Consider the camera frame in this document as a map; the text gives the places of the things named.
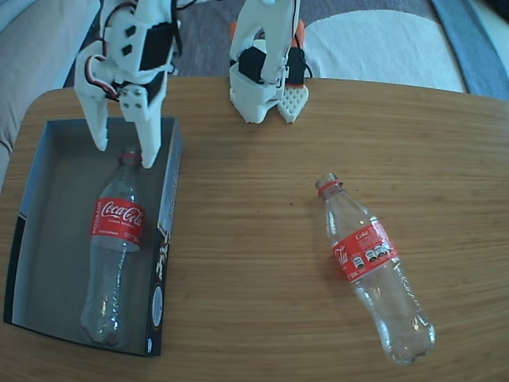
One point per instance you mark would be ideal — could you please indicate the clear bottle with red label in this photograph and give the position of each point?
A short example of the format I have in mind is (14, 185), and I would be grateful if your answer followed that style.
(364, 254)
(117, 219)

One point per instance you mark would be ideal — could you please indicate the blue grey cushion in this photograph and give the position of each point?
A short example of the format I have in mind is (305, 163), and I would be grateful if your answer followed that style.
(481, 59)

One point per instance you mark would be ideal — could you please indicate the grey cardboard box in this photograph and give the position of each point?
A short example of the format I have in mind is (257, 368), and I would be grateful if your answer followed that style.
(51, 238)

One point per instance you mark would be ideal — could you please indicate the white cushion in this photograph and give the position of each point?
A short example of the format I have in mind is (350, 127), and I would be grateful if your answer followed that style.
(397, 47)

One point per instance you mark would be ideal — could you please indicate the beige sofa cushion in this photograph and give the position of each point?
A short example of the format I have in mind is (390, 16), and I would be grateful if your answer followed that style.
(32, 59)

